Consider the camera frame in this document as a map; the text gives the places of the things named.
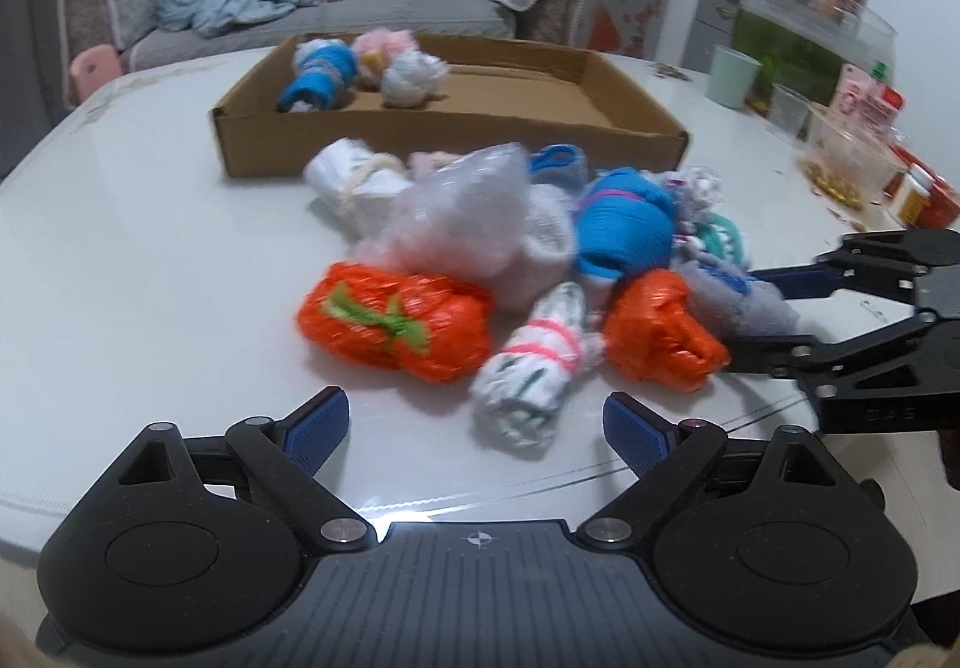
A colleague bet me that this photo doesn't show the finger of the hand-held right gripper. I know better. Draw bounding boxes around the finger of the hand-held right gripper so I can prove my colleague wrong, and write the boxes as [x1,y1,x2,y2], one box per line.
[750,229,960,318]
[724,314,960,400]

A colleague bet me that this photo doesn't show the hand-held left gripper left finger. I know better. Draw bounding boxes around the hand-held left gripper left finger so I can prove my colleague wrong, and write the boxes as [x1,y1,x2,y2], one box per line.
[97,389,374,553]

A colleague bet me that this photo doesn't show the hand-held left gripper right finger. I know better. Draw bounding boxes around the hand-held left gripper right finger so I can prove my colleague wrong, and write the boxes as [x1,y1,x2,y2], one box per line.
[576,392,863,553]

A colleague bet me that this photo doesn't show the grey sock bundle blue print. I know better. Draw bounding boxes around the grey sock bundle blue print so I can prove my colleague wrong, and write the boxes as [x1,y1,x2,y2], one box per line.
[675,257,802,340]

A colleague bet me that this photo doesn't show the patterned bundle with green tie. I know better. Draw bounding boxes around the patterned bundle with green tie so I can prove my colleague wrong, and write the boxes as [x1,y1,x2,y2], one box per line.
[675,210,752,268]

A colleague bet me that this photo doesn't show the plain orange bag bundle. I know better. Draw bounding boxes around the plain orange bag bundle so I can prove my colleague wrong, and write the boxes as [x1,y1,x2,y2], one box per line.
[602,268,732,393]

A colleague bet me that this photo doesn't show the white bundle with pink tie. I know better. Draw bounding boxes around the white bundle with pink tie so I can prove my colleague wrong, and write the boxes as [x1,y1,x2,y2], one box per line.
[469,281,603,463]

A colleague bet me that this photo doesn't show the small patterned white bundle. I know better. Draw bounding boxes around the small patterned white bundle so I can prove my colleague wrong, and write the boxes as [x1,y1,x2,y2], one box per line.
[671,167,727,219]

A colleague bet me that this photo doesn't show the orange bag bundle green tie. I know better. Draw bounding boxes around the orange bag bundle green tie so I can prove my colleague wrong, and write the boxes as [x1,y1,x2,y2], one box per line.
[295,260,497,384]

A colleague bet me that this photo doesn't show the white fuzzy sock blue band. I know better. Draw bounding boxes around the white fuzzy sock blue band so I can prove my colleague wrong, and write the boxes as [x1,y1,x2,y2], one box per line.
[480,144,587,310]

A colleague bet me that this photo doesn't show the clear plastic bag bundle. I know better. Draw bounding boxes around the clear plastic bag bundle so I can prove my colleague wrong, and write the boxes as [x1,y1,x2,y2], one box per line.
[356,143,535,279]

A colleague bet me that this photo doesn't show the brown cardboard box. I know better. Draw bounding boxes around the brown cardboard box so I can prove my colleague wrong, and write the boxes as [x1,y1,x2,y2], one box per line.
[210,32,689,180]

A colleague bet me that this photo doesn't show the clear container with nuts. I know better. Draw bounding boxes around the clear container with nuts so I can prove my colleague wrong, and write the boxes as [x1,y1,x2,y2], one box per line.
[797,101,910,213]

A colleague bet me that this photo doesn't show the white bottle yellow label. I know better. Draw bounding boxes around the white bottle yellow label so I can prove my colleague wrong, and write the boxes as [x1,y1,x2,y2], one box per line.
[887,164,938,226]

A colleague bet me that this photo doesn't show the red snack packets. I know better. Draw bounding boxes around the red snack packets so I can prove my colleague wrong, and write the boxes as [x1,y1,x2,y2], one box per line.
[887,141,960,232]

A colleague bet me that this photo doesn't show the clear plastic cup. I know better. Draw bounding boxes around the clear plastic cup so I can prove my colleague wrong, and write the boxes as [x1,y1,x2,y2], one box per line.
[768,83,812,138]

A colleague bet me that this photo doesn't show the large blue bundle pink tie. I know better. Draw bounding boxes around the large blue bundle pink tie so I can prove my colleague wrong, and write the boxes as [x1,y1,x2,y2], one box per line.
[574,167,678,280]

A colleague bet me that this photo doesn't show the pink package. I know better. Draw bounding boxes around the pink package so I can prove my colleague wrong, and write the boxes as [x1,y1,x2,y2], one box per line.
[827,62,907,130]

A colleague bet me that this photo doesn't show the pale green cup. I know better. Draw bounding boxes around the pale green cup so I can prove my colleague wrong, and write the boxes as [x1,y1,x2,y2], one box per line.
[707,44,763,111]

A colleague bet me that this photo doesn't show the clear plastic storage bin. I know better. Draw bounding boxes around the clear plastic storage bin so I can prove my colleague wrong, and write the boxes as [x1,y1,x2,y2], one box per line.
[730,0,899,108]

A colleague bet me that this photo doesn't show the small pink cloth bundle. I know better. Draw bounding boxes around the small pink cloth bundle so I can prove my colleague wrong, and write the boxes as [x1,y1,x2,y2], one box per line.
[409,150,455,180]

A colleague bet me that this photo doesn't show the white bundle with purple tie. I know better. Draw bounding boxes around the white bundle with purple tie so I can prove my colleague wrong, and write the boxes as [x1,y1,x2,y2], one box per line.
[380,49,449,110]

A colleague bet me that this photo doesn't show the pink fluffy bundle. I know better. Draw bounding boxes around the pink fluffy bundle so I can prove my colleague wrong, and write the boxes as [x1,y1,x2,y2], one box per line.
[352,29,418,88]

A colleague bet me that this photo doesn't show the pink plastic chair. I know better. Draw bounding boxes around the pink plastic chair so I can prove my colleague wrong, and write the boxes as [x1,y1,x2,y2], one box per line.
[69,45,125,108]

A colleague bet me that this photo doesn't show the white bundle with rope tie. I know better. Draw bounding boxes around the white bundle with rope tie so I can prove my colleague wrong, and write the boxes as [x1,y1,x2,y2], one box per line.
[304,137,412,230]

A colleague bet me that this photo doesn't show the blue bundle with tan rope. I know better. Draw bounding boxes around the blue bundle with tan rope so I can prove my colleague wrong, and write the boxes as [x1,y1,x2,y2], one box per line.
[277,44,358,114]

